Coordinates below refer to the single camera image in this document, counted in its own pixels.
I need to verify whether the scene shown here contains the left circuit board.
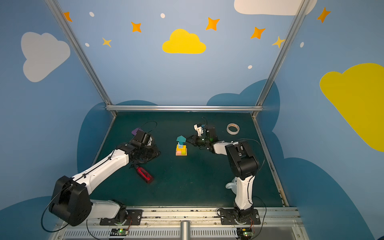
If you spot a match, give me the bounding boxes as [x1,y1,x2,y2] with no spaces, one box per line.
[110,228,129,237]

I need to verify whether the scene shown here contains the grey camera pole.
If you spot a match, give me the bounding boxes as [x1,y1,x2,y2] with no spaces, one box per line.
[180,221,191,240]

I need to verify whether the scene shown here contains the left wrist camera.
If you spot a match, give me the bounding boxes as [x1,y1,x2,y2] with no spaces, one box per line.
[131,130,152,147]

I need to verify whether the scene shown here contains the teal house-shaped block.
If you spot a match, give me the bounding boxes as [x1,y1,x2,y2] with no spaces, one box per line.
[176,136,187,143]

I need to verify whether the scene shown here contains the right circuit board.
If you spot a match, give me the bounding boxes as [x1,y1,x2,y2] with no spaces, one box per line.
[236,228,254,240]

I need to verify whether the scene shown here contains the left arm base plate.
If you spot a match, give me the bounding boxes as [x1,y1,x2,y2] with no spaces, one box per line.
[100,209,143,226]

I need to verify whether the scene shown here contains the aluminium cage frame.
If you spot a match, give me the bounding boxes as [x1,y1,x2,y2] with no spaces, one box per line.
[46,1,311,118]

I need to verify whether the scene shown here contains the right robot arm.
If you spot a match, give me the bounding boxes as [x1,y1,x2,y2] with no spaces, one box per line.
[187,135,260,219]

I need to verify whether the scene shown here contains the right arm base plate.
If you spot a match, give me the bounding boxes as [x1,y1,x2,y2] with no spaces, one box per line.
[217,208,261,225]

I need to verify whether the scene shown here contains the aluminium front rail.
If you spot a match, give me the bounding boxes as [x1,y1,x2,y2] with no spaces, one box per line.
[49,207,309,240]

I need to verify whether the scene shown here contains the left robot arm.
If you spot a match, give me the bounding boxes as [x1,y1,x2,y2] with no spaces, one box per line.
[47,142,160,227]

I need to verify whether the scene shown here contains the light blue mug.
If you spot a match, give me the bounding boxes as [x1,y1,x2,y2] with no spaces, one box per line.
[225,178,237,194]

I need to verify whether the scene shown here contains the white tape roll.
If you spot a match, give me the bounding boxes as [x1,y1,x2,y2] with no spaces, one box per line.
[227,123,240,135]

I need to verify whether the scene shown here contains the circuit board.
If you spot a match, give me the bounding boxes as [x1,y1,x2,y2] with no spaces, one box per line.
[110,228,129,237]
[236,228,254,240]

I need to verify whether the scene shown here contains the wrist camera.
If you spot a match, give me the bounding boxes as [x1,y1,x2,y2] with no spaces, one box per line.
[194,124,218,139]
[131,130,152,147]

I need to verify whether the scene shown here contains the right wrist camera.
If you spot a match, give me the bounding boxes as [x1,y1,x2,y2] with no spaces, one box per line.
[194,124,218,139]

